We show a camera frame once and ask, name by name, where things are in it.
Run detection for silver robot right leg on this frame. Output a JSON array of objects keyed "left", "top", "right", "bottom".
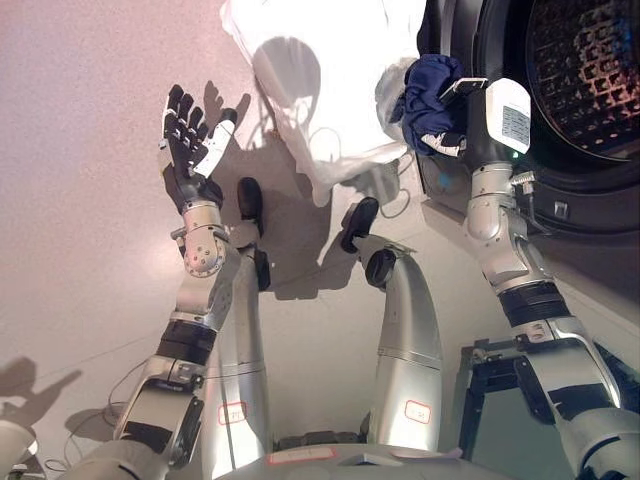
[{"left": 339, "top": 196, "right": 447, "bottom": 454}]

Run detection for dark grey washing machine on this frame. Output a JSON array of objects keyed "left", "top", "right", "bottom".
[{"left": 415, "top": 0, "right": 640, "bottom": 254}]

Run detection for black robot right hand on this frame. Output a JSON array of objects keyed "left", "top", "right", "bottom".
[{"left": 419, "top": 76, "right": 533, "bottom": 172}]

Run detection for clear plastic laundry bag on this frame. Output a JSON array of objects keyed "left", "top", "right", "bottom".
[{"left": 218, "top": 0, "right": 427, "bottom": 207}]

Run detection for dark blue clothes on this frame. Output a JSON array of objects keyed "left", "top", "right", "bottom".
[{"left": 388, "top": 53, "right": 470, "bottom": 157}]

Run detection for white round object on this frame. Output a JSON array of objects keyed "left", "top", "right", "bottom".
[{"left": 0, "top": 418, "right": 40, "bottom": 476}]

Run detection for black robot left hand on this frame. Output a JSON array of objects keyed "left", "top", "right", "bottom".
[{"left": 157, "top": 83, "right": 240, "bottom": 215}]

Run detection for grey robot torso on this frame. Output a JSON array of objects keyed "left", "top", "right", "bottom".
[{"left": 64, "top": 429, "right": 566, "bottom": 480}]

